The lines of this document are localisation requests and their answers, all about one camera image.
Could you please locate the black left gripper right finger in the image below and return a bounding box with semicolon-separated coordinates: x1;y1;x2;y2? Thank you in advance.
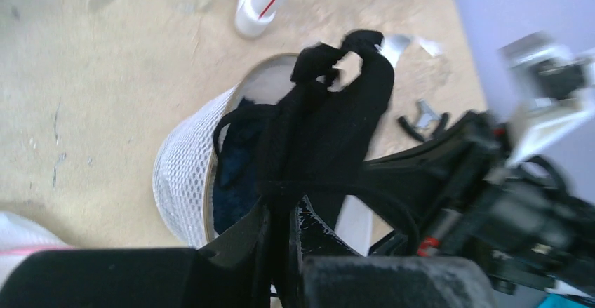
283;199;497;307

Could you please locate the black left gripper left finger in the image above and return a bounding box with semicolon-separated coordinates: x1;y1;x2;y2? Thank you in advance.
1;203;270;307

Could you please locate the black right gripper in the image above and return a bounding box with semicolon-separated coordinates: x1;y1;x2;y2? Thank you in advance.
359;111;594;297

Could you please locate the black bra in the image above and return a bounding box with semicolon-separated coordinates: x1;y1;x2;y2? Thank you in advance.
213;29;420;255

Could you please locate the pink-trimmed white laundry bag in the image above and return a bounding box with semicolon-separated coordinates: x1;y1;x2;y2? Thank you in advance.
1;211;74;287

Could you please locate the small metal clip tool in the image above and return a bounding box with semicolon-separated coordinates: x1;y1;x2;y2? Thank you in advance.
396;99;450;143

